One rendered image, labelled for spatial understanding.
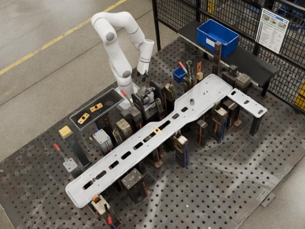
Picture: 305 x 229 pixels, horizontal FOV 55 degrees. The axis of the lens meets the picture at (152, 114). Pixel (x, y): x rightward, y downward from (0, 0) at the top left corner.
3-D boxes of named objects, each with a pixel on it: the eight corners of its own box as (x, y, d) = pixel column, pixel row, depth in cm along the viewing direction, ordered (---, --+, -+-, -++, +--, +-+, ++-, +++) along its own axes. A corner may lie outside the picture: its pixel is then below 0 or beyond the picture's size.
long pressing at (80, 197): (81, 214, 176) (80, 213, 175) (62, 187, 187) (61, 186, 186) (234, 88, 220) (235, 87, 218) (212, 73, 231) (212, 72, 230)
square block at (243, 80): (238, 112, 241) (244, 83, 212) (230, 107, 245) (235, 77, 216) (244, 107, 244) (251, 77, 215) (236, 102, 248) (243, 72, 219)
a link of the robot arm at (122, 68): (126, 62, 231) (136, 75, 222) (113, 70, 229) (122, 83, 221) (105, 12, 188) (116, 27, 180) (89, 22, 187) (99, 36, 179)
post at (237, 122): (237, 126, 234) (242, 104, 210) (226, 118, 239) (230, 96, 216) (242, 122, 236) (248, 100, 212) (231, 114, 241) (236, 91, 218)
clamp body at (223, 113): (218, 145, 226) (222, 119, 198) (207, 135, 232) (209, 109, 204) (226, 137, 229) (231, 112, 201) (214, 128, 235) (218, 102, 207)
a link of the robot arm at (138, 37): (117, 27, 207) (135, 50, 233) (132, 35, 199) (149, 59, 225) (125, 17, 208) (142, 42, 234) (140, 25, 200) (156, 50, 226)
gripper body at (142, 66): (137, 56, 230) (135, 69, 236) (143, 62, 223) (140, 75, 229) (146, 56, 234) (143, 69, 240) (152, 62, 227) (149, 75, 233)
